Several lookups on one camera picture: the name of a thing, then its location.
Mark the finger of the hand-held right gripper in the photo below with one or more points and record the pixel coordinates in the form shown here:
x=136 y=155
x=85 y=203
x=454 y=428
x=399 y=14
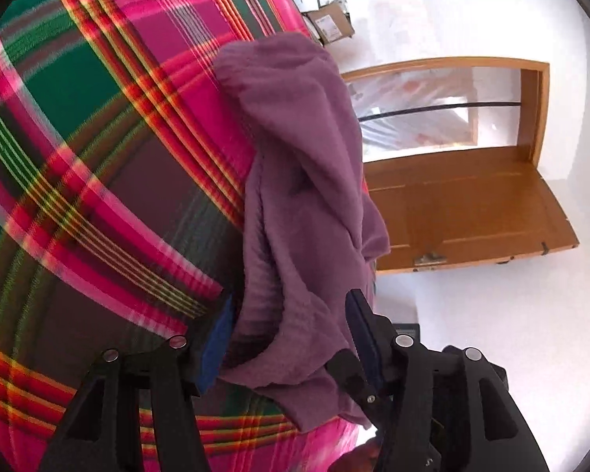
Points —
x=361 y=391

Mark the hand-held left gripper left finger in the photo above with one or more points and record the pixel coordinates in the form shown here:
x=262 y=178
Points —
x=219 y=344

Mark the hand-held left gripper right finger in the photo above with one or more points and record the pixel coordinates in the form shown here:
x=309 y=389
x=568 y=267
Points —
x=366 y=344

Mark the purple sweater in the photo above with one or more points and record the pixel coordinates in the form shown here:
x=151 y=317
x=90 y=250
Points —
x=300 y=182

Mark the person's right hand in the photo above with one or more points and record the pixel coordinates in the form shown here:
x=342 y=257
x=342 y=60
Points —
x=359 y=459

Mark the wooden door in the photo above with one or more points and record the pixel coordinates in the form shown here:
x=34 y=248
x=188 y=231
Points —
x=472 y=206

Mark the plaid bed sheet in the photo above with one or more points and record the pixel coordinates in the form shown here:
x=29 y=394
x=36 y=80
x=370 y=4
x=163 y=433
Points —
x=103 y=182

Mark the white printed mosquito net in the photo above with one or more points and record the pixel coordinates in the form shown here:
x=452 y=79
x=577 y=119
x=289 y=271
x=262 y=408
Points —
x=423 y=130

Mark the black net pole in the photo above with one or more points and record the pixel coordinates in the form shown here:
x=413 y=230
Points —
x=447 y=105

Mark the cardboard box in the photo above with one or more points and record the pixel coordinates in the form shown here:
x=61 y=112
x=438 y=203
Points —
x=329 y=24

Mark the wooden door frame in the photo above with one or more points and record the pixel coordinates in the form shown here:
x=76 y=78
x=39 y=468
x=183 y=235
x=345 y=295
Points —
x=533 y=108

